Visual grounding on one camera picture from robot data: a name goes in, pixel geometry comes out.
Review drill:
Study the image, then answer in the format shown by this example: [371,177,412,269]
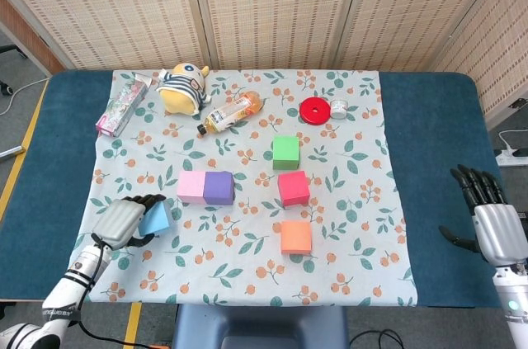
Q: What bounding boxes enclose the teal felt table cover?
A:
[0,70,516,311]

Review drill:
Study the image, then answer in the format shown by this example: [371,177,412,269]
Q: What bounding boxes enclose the crimson foam cube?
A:
[276,171,311,208]

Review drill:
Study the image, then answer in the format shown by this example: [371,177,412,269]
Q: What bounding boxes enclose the floral print tablecloth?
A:
[59,69,417,308]

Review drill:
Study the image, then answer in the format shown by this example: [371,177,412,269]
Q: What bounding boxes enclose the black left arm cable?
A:
[76,233,166,349]

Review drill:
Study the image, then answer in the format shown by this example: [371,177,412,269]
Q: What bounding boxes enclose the light blue foam cube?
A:
[138,199,176,238]

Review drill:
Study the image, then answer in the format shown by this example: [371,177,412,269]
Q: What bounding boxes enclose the white power strip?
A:
[494,149,528,167]

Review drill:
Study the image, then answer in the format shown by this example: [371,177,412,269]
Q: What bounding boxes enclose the black office chair base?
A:
[0,44,28,97]

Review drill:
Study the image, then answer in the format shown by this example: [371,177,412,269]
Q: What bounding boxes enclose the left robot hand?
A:
[91,194,167,251]

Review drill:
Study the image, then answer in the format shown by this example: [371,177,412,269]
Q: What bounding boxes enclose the black floor cable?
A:
[349,328,405,349]

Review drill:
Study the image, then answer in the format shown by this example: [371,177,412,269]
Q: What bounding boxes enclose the orange drink plastic bottle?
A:
[196,91,266,135]

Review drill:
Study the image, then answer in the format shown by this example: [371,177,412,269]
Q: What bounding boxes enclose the bamboo folding screen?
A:
[0,0,528,119]

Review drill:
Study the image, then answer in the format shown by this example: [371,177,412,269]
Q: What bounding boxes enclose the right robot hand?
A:
[438,164,528,267]

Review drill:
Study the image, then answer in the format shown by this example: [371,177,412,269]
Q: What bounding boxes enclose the purple foam cube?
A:
[203,170,236,206]

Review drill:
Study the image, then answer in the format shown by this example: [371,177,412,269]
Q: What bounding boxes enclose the yellow plush toy striped shirt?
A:
[155,62,212,117]

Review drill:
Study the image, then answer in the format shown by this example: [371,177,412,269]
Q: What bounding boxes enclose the floral tissue pack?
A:
[95,76,152,138]

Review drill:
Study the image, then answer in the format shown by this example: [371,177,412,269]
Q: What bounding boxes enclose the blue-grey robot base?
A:
[171,305,350,349]

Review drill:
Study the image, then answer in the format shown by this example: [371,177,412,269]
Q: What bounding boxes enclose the red disc with hole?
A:
[299,97,332,124]

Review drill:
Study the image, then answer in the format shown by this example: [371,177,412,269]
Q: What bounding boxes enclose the small white jar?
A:
[329,98,349,120]

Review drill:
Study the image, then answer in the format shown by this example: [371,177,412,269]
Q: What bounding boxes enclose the orange foam cube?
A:
[280,220,314,256]

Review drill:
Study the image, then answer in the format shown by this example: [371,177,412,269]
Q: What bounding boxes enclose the green foam cube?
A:
[271,135,301,171]

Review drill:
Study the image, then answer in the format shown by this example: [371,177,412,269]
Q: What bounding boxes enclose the pink foam cube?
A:
[176,171,206,205]

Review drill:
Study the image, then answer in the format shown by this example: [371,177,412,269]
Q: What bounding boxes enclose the white power cable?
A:
[497,129,528,153]

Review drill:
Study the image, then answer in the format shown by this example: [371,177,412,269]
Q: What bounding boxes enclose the thin white floor cable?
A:
[0,78,50,116]

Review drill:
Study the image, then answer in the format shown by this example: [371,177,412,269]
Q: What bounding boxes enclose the yellow floor tape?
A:
[123,302,143,349]
[0,80,49,218]

